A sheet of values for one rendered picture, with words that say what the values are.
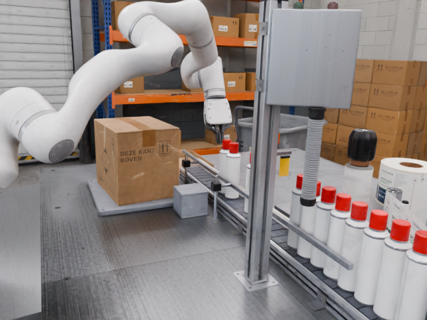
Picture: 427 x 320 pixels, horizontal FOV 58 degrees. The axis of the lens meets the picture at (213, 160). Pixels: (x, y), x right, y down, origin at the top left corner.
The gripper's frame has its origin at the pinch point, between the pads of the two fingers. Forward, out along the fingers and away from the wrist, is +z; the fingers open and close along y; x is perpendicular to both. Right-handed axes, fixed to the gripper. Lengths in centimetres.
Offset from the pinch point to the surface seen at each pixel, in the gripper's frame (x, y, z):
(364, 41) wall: 300, 392, -173
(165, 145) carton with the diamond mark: 1.2, -21.4, 1.0
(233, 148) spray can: -13.3, -1.2, 5.8
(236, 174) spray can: -11.1, -0.1, 14.7
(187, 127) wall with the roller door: 416, 133, -75
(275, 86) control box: -68, -17, -1
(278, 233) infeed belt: -35.0, -0.2, 34.0
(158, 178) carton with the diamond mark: 5.2, -24.3, 12.7
